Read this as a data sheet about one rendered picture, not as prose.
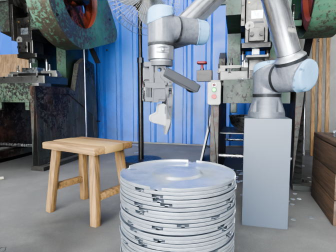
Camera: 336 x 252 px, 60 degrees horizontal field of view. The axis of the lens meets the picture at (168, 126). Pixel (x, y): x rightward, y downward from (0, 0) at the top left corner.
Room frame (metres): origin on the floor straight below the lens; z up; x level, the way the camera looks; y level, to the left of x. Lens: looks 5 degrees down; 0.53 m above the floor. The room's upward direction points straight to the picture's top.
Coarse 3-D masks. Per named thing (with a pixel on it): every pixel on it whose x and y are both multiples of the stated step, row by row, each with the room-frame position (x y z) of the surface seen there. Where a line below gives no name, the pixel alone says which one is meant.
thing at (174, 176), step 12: (144, 168) 0.78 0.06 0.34; (156, 168) 0.78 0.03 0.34; (168, 168) 0.75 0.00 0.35; (180, 168) 0.75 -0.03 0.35; (192, 168) 0.75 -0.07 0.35; (204, 168) 0.78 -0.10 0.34; (216, 168) 0.78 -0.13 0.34; (228, 168) 0.76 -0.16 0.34; (132, 180) 0.66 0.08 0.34; (144, 180) 0.66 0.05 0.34; (156, 180) 0.66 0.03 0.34; (168, 180) 0.66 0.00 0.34; (180, 180) 0.66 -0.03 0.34; (192, 180) 0.66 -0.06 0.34; (204, 180) 0.66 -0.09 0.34; (216, 180) 0.66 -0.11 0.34; (228, 180) 0.66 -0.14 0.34
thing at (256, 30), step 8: (248, 0) 1.93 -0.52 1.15; (256, 0) 1.92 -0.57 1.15; (248, 8) 1.93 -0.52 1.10; (256, 8) 1.92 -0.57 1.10; (248, 16) 1.93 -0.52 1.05; (256, 16) 1.92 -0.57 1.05; (264, 16) 1.91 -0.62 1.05; (248, 24) 1.92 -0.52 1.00; (256, 24) 1.92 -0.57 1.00; (264, 24) 1.91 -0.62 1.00; (248, 32) 1.91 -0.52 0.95; (256, 32) 1.89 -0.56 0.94; (264, 32) 1.88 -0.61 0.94; (248, 40) 1.91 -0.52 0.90; (256, 40) 1.90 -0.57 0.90; (264, 40) 1.91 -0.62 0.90
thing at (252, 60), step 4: (248, 56) 1.72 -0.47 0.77; (252, 56) 1.72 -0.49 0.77; (256, 56) 1.71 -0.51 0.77; (260, 56) 1.71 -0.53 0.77; (264, 56) 1.70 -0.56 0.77; (268, 56) 1.70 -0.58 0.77; (244, 60) 1.88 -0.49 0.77; (248, 60) 1.84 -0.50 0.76; (252, 60) 1.83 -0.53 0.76; (256, 60) 1.83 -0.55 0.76; (260, 60) 1.82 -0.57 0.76; (264, 60) 1.83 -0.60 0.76; (248, 64) 1.84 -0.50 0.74; (252, 64) 1.83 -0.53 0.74; (248, 68) 1.84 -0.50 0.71; (252, 68) 1.83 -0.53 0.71; (248, 72) 1.84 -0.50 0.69; (252, 72) 1.83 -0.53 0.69; (248, 76) 1.84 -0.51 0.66; (252, 76) 1.83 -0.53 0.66
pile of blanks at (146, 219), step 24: (120, 192) 0.68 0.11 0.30; (144, 192) 0.62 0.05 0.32; (216, 192) 0.61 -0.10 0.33; (120, 216) 0.70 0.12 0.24; (144, 216) 0.61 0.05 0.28; (168, 216) 0.58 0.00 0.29; (192, 216) 0.59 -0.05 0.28; (216, 216) 0.62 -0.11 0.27; (144, 240) 0.60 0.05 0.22; (168, 240) 0.58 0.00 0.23; (192, 240) 0.58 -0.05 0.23; (216, 240) 0.61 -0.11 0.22
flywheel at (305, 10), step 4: (304, 0) 2.19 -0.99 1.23; (308, 0) 2.16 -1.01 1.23; (312, 0) 2.03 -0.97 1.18; (304, 4) 2.18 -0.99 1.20; (308, 4) 2.15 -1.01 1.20; (304, 8) 2.16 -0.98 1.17; (308, 8) 2.14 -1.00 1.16; (312, 8) 2.02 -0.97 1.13; (304, 12) 2.14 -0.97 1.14; (308, 12) 2.11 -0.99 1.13; (304, 16) 2.11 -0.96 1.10; (308, 16) 2.08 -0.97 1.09; (304, 20) 2.09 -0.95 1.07; (308, 20) 2.00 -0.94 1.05; (304, 24) 2.08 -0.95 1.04; (304, 28) 2.08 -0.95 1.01
